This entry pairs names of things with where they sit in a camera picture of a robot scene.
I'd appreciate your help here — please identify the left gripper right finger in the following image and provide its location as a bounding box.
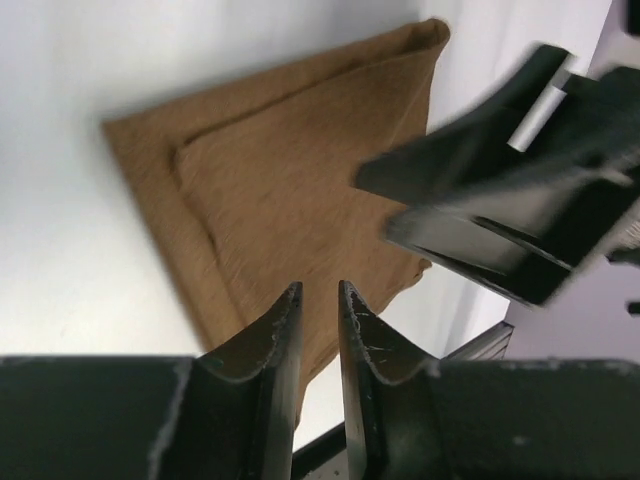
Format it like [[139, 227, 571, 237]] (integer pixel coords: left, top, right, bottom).
[[338, 281, 639, 479]]

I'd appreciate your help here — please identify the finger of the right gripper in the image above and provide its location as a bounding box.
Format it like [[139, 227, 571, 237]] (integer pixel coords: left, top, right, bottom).
[[355, 44, 569, 205], [385, 152, 630, 306]]

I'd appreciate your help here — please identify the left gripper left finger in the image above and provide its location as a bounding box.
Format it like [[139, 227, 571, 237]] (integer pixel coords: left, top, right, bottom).
[[1, 282, 303, 479]]

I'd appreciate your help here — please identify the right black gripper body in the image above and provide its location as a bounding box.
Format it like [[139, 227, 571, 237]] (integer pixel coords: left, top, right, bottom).
[[519, 66, 639, 306]]

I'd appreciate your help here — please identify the brown cloth napkin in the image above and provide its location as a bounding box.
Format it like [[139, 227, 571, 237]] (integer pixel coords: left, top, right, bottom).
[[102, 18, 450, 389]]

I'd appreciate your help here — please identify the aluminium front rail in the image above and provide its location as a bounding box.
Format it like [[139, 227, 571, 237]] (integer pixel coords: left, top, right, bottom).
[[445, 322, 514, 361]]

